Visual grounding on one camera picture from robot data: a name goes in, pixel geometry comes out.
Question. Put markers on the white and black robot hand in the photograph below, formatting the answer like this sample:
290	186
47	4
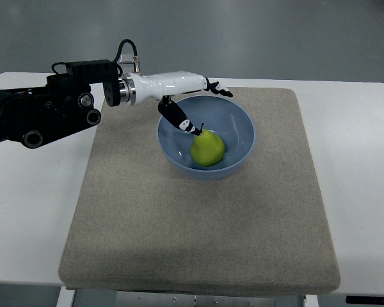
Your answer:
136	89

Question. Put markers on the green pear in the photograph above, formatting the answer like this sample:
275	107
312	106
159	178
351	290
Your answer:
207	149

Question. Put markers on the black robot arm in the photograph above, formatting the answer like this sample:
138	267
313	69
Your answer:
37	116

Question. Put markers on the blue bowl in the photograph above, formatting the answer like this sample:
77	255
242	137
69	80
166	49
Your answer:
226	140

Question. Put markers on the upper floor plate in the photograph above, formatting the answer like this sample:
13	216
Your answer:
126	59

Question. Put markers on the grey fabric mat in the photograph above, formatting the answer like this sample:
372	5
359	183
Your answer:
141	225

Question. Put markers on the metal table frame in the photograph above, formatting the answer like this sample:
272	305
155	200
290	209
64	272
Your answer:
109	298

